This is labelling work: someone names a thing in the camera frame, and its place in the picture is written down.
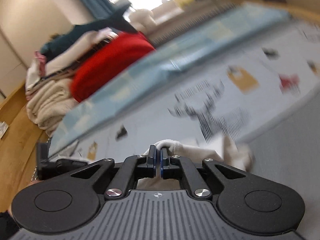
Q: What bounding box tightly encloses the white sock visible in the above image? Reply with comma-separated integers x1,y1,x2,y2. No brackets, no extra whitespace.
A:
154,134,253,171

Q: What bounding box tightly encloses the person's left hand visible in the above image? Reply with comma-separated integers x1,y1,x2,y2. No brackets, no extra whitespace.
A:
0,179,38,240

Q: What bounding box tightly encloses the tissue pack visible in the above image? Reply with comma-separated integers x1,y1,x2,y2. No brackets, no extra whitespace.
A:
0,121,9,139

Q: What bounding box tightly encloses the cream folded blanket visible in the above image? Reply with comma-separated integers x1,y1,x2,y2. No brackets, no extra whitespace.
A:
26,78,78,137

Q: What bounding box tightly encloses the light blue folded sheet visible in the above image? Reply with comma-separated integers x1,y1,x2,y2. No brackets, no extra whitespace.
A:
49,3,291,155

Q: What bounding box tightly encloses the white folded bedding stack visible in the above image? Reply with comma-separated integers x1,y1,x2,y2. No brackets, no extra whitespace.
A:
25,28,118,100

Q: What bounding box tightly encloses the red folded blanket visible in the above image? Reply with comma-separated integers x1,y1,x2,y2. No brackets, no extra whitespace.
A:
71,33,155,102

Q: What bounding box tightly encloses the dark teal shark plush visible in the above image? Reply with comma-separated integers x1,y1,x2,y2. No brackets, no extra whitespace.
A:
40,1,137,61

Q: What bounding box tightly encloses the white bear plush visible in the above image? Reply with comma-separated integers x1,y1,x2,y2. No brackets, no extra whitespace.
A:
129,9,157,34

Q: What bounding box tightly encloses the wooden bed frame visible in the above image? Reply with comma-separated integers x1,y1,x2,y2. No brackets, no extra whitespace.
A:
0,83,48,212

